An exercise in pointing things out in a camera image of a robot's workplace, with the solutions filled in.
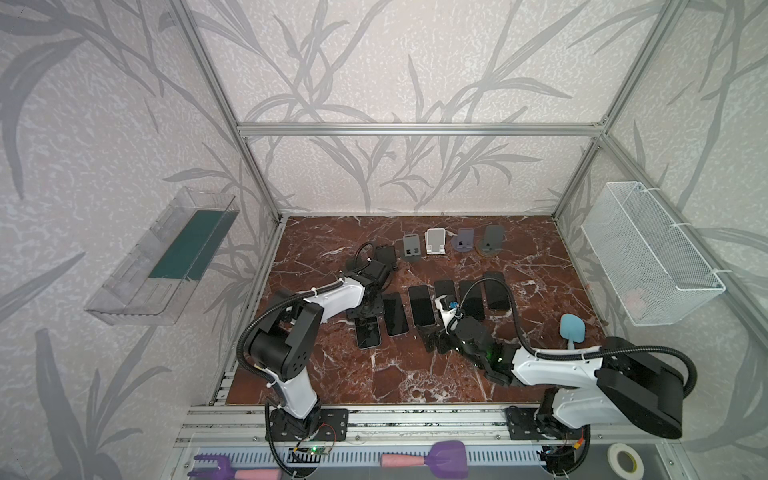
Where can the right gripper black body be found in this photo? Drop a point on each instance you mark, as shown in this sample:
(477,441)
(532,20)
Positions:
(448,333)

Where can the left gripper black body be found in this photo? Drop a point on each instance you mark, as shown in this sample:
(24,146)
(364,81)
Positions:
(369,305)

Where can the black smartphone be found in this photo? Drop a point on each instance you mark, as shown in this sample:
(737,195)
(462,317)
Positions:
(472,298)
(394,314)
(496,295)
(367,333)

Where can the large smartphone silver edge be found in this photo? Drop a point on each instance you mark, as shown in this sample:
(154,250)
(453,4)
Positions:
(421,306)

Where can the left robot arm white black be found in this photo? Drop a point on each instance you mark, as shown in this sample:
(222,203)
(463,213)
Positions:
(278,343)

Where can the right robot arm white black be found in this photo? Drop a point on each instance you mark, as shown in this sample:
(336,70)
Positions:
(616,383)

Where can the black folding phone stand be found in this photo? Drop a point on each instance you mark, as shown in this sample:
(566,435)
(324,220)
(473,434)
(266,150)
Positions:
(386,254)

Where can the grey phone stand middle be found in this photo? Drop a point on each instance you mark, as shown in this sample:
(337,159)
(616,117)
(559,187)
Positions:
(412,250)

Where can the white phone stand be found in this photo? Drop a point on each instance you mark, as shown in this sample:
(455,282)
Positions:
(435,241)

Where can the grey round phone stand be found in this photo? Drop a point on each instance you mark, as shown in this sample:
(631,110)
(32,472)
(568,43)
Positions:
(463,241)

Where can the grey front phone stand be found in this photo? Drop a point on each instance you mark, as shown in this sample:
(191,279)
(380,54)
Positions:
(492,241)

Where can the purple pink toy spatula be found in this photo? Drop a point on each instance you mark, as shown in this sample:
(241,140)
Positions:
(445,460)

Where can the white tape roll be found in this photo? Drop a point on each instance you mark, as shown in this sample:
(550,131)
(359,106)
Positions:
(625,462)

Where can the purple pink toy fork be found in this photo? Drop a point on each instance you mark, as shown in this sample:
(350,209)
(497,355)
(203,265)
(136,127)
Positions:
(223,470)

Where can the teal brush handle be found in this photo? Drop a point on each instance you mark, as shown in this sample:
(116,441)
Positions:
(572,329)

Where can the white wire mesh basket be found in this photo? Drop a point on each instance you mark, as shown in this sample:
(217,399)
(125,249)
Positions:
(657,273)

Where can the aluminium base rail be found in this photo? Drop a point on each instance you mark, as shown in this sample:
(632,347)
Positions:
(365,425)

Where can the clear plastic wall shelf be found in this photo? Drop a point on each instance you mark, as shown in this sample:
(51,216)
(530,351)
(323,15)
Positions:
(153,284)

